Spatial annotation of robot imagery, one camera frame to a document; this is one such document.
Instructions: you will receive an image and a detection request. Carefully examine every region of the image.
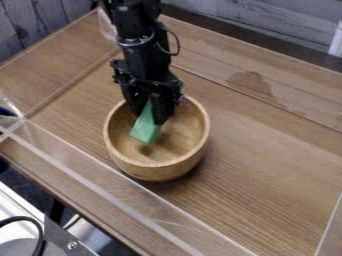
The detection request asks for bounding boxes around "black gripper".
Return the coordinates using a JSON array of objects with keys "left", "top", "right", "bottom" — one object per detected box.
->
[{"left": 111, "top": 30, "right": 182, "bottom": 125}]

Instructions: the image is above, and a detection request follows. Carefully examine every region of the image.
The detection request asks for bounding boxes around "green rectangular block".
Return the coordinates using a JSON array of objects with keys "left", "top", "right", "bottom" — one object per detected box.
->
[{"left": 130, "top": 101, "right": 160, "bottom": 144}]

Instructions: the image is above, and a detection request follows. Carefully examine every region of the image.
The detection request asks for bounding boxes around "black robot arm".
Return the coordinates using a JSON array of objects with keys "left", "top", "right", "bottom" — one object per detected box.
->
[{"left": 104, "top": 0, "right": 182, "bottom": 125}]

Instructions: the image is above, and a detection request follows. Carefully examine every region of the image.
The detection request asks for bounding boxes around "brown wooden bowl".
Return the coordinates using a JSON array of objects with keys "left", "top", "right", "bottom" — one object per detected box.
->
[{"left": 103, "top": 96, "right": 210, "bottom": 182}]

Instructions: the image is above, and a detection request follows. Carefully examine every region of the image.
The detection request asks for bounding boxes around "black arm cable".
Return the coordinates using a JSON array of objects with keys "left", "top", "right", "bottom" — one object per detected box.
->
[{"left": 156, "top": 29, "right": 182, "bottom": 57}]

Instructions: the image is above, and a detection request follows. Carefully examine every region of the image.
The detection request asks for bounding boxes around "clear acrylic corner bracket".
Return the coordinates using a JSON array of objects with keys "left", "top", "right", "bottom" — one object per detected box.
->
[{"left": 97, "top": 8, "right": 118, "bottom": 42}]

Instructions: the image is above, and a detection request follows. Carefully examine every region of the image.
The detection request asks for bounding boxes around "clear acrylic front wall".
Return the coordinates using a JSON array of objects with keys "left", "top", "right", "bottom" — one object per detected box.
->
[{"left": 0, "top": 93, "right": 259, "bottom": 256}]

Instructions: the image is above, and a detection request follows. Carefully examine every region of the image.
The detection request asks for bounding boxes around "grey metal base plate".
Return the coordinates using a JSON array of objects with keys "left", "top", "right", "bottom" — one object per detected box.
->
[{"left": 0, "top": 181, "right": 102, "bottom": 256}]

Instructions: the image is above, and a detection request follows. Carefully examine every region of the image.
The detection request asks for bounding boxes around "black cable loop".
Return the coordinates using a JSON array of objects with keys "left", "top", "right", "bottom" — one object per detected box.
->
[{"left": 0, "top": 215, "right": 47, "bottom": 256}]

